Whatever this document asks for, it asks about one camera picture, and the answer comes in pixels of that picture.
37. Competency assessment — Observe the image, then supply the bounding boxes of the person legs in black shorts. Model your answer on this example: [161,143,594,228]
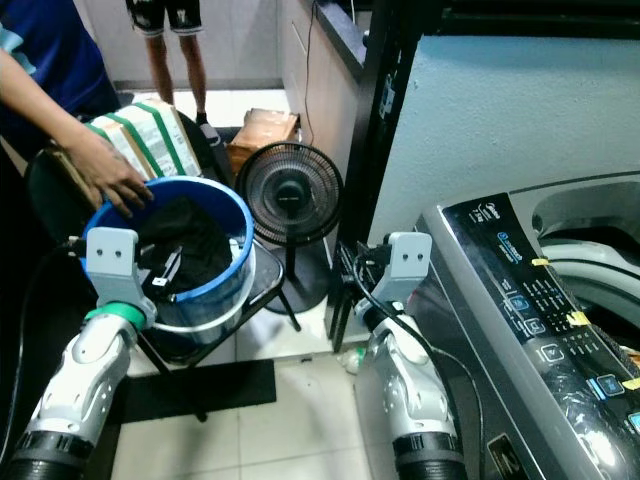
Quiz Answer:
[124,0,213,129]

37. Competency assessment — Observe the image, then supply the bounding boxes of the green and white striped bag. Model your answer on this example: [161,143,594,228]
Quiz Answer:
[84,98,208,183]

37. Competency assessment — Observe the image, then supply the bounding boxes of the black floor mat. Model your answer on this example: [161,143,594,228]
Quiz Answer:
[110,359,278,424]

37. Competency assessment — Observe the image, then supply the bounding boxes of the blue plastic bucket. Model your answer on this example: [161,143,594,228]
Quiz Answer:
[81,175,257,338]

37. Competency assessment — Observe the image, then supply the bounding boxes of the brown cardboard box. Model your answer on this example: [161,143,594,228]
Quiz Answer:
[224,107,302,177]

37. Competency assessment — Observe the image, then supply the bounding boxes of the bare person hand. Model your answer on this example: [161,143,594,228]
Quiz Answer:
[62,130,156,218]

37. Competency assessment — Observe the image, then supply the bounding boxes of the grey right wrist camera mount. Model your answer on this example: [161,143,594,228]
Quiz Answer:
[380,232,434,303]

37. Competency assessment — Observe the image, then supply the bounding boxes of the grey top-load washing machine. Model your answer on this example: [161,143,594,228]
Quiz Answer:
[354,171,640,480]

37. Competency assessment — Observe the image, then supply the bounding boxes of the black door frame post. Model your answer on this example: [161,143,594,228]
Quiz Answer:
[326,0,456,353]

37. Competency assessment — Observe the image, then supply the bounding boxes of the person torso in blue shirt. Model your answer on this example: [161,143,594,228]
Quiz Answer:
[0,0,123,126]

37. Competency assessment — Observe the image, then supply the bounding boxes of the green capped plastic bottle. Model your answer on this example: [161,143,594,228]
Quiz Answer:
[341,344,367,377]

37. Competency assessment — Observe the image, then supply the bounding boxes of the beige cabinet with dark counter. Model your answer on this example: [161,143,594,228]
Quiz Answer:
[278,0,373,173]

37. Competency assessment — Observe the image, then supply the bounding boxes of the brown flat board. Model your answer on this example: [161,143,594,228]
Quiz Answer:
[48,145,89,193]

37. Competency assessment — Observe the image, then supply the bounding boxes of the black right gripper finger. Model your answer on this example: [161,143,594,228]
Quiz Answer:
[336,243,364,313]

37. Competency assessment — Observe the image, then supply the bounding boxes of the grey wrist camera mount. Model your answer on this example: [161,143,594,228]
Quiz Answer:
[380,232,434,303]
[85,226,140,307]

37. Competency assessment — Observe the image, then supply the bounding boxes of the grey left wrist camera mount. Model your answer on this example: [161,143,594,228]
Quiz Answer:
[85,226,140,307]

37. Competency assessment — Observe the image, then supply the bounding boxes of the black standing fan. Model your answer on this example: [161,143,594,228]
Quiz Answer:
[234,140,347,313]

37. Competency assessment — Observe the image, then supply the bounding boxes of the black clothing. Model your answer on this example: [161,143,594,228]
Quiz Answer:
[133,194,238,298]

